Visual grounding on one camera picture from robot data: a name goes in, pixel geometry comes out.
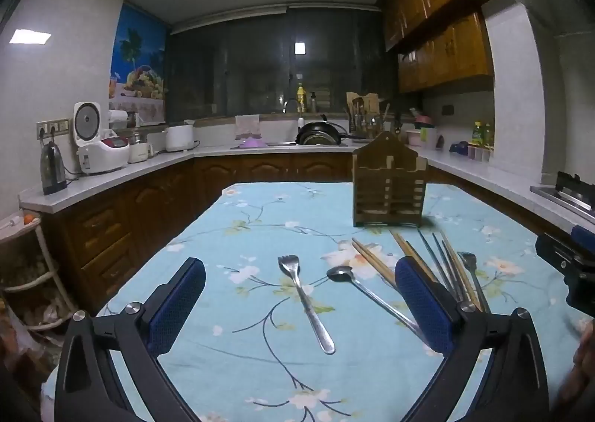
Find small white pot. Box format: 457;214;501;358
128;143;154;164

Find dark kitchen window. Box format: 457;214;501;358
166;7;387;119

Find metal fork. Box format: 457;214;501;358
278;255;336;355

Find wooden chopstick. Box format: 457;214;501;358
389;230;421;265
439;231;484;311
352;238;397;287
405;240;440;284
356;237;398;281

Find wooden cabinets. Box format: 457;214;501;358
380;0;517;95
41;154;595;317

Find steel electric kettle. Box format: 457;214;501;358
40;141;67;196

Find wooden upper cabinets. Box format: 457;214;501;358
380;0;517;95

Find seasoning jar set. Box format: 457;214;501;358
467;144;494;163

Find tropical fruit wall poster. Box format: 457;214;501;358
109;3;167;126

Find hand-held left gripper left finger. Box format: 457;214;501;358
56;258;206;422

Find white storage rack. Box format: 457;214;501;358
0;212;62;345

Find gas stove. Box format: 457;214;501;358
530;171;595;224

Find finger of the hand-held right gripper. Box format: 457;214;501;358
571;225;595;261

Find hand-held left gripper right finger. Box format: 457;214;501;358
395;257;549;422

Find pink and white container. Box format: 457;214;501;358
406;108;440;149

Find ceiling light panel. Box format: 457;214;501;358
9;28;53;45

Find white rice cooker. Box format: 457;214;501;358
73;101;130;176

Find wooden utensil holder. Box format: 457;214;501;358
352;131;428;228

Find white kitchen countertop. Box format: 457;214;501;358
19;142;595;225

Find person's right hand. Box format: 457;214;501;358
574;322;595;404

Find metal chopstick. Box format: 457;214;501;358
431;232;463;304
417;229;454;299

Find floral blue tablecloth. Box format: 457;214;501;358
42;181;595;422

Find dark metal spoon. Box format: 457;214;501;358
458;252;491;313

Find black wok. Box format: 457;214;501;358
296;114;348;146

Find wooden lower cabinets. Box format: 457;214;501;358
41;154;595;317

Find wall socket strip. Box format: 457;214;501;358
36;120;70;140

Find utensil rack with cutting boards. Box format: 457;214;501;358
344;91;392;140

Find yellow oil bottles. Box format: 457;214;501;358
471;120;494;147

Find white cylindrical cooker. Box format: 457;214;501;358
161;124;195;153

